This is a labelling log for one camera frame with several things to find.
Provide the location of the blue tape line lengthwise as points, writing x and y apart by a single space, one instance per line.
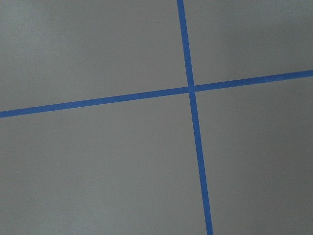
195 117

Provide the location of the blue tape line crosswise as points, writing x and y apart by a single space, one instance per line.
153 94

